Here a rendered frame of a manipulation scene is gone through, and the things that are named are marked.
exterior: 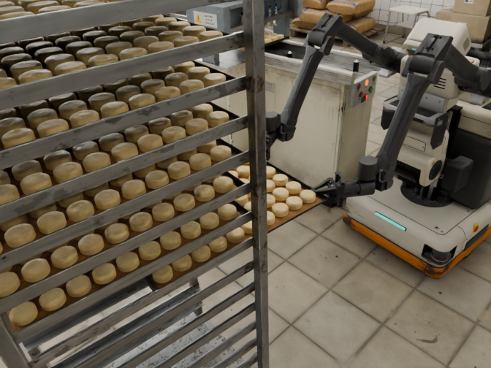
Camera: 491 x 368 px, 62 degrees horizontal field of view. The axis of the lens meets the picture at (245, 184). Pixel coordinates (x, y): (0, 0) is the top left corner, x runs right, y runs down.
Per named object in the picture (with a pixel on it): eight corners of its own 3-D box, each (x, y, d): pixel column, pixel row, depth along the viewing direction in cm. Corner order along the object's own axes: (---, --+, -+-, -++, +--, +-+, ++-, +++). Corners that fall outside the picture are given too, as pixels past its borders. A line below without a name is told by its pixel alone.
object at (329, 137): (251, 174, 303) (247, 51, 253) (281, 155, 323) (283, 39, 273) (332, 212, 261) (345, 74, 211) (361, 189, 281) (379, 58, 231)
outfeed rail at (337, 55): (164, 23, 349) (162, 14, 345) (166, 23, 351) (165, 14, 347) (380, 71, 230) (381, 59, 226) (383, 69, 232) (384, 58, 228)
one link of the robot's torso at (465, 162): (414, 171, 226) (423, 130, 212) (465, 193, 207) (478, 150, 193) (384, 189, 213) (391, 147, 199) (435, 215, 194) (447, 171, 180)
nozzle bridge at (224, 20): (191, 58, 264) (184, 1, 245) (266, 34, 306) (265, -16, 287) (226, 69, 244) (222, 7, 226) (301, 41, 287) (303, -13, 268)
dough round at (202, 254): (190, 262, 108) (189, 256, 107) (193, 249, 112) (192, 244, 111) (209, 262, 108) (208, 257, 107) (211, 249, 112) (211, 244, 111)
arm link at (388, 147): (448, 63, 126) (415, 58, 133) (440, 59, 122) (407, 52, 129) (393, 193, 136) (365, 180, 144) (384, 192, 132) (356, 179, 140)
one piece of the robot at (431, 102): (395, 122, 202) (402, 79, 190) (448, 142, 184) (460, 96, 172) (375, 132, 195) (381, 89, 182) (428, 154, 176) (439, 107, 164)
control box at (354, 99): (346, 106, 226) (349, 82, 218) (369, 93, 240) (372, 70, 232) (352, 108, 224) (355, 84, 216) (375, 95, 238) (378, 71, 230)
